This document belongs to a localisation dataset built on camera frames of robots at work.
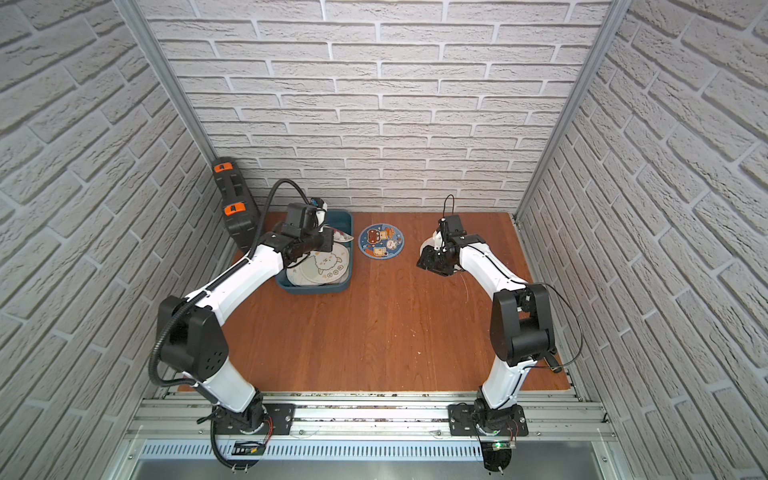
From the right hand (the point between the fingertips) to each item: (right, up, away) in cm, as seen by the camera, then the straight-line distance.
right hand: (428, 264), depth 92 cm
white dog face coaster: (-36, -2, +8) cm, 37 cm away
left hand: (-29, +11, -4) cm, 31 cm away
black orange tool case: (-56, +18, -7) cm, 60 cm away
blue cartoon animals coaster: (-16, +7, +18) cm, 25 cm away
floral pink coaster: (+1, +7, -7) cm, 10 cm away
